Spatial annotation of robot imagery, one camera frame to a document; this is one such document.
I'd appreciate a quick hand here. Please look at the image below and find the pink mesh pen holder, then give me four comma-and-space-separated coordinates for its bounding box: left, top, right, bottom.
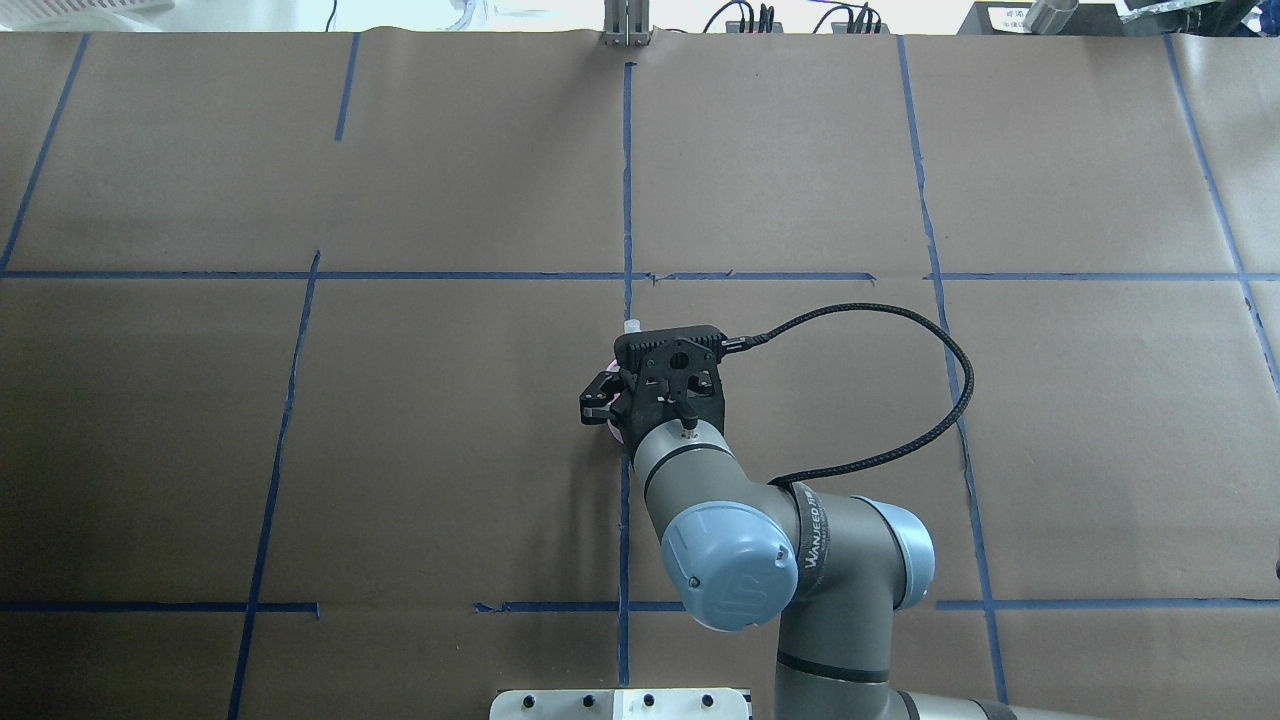
586, 359, 634, 448

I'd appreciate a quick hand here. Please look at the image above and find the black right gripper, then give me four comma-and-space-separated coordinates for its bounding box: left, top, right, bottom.
579, 368, 635, 429

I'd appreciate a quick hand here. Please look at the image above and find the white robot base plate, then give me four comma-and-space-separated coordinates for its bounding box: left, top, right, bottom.
489, 687, 753, 719

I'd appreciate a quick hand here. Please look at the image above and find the steel cup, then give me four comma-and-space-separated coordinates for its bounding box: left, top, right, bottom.
1021, 0, 1080, 36

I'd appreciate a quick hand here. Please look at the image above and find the aluminium frame post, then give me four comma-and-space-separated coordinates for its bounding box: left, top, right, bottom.
602, 0, 653, 47

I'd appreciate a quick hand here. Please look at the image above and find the black box on desk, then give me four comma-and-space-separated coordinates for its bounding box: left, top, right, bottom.
957, 3, 1167, 37

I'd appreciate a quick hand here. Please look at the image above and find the left power strip with plugs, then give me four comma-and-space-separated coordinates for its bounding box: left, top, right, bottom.
701, 1, 782, 35

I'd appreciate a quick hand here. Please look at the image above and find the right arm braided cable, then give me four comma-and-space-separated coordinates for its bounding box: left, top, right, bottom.
721, 304, 977, 489

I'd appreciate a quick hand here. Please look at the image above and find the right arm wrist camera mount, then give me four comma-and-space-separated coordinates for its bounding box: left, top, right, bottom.
613, 325, 728, 450

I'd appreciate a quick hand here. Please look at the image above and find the right power strip with plugs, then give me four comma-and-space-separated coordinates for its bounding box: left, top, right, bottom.
812, 1, 890, 35

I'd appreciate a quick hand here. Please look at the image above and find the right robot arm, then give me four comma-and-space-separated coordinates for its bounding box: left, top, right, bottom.
580, 366, 1053, 719

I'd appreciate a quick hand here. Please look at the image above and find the power strip with plugs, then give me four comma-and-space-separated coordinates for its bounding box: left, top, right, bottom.
701, 1, 782, 35
812, 1, 890, 35

